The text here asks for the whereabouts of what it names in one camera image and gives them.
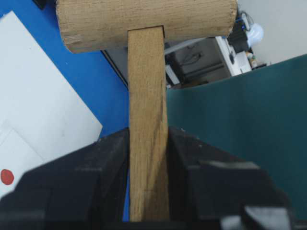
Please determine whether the right red dot mark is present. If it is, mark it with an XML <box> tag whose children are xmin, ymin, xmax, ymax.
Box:
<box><xmin>0</xmin><ymin>169</ymin><xmax>14</xmax><ymax>185</ymax></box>

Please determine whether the dark green backdrop sheet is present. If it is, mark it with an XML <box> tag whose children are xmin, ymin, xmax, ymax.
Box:
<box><xmin>166</xmin><ymin>55</ymin><xmax>307</xmax><ymax>220</ymax></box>

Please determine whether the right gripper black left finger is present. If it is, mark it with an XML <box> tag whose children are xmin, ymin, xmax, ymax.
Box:
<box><xmin>0</xmin><ymin>128</ymin><xmax>130</xmax><ymax>230</ymax></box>

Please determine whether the wooden mallet hammer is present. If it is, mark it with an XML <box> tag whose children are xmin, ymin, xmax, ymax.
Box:
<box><xmin>56</xmin><ymin>0</ymin><xmax>237</xmax><ymax>222</ymax></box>

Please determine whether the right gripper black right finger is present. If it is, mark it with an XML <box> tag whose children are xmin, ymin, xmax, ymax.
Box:
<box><xmin>166</xmin><ymin>127</ymin><xmax>295</xmax><ymax>230</ymax></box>

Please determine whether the large white foam board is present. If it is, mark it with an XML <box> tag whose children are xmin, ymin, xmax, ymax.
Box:
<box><xmin>0</xmin><ymin>11</ymin><xmax>102</xmax><ymax>196</ymax></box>

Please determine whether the background desk with equipment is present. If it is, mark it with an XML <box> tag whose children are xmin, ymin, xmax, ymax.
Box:
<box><xmin>100</xmin><ymin>9</ymin><xmax>268</xmax><ymax>91</ymax></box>

